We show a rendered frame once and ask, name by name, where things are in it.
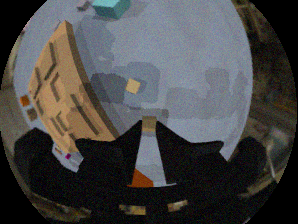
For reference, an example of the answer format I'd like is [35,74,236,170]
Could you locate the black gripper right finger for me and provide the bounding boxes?
[156,120,223,185]

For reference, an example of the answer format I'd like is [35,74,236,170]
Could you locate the teal cube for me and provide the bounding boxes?
[90,0,130,20]

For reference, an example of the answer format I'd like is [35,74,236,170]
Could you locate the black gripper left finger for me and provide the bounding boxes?
[74,120,142,185]

